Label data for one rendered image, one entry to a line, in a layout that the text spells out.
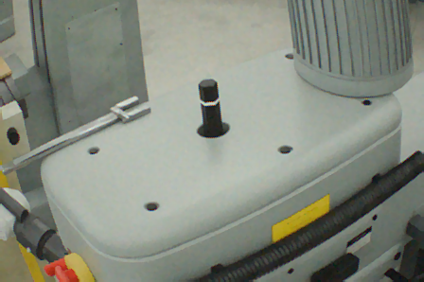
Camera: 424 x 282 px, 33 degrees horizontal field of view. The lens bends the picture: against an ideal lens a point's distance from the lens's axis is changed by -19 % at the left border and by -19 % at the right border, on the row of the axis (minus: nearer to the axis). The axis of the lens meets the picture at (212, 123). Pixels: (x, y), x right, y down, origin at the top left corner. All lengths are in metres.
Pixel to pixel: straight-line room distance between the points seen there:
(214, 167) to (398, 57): 0.30
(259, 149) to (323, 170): 0.08
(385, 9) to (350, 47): 0.09
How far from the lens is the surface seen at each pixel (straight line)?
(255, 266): 0.93
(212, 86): 0.98
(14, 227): 1.58
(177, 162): 0.97
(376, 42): 1.03
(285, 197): 0.95
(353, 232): 1.10
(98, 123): 1.05
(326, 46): 1.04
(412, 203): 1.22
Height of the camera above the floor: 2.41
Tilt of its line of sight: 31 degrees down
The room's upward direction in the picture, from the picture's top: 7 degrees counter-clockwise
